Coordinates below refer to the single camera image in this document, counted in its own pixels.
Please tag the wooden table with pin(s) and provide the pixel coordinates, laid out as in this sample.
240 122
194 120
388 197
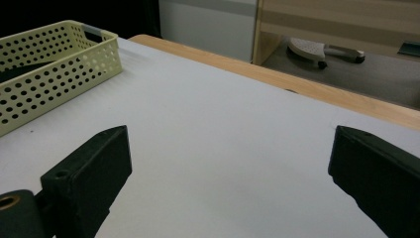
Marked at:
297 84

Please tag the light wooden desk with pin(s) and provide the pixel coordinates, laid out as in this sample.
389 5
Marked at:
336 20

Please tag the pale yellow perforated plastic basket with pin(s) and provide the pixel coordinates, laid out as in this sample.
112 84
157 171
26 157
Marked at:
52 82

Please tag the white chair base with caster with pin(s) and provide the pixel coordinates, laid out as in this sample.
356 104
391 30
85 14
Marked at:
310 49

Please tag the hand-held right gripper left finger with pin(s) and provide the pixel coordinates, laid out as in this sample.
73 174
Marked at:
89 178

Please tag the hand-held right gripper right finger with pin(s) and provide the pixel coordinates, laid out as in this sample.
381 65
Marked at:
379 175

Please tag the white cabinet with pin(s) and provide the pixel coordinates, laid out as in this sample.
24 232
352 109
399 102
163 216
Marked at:
208 26

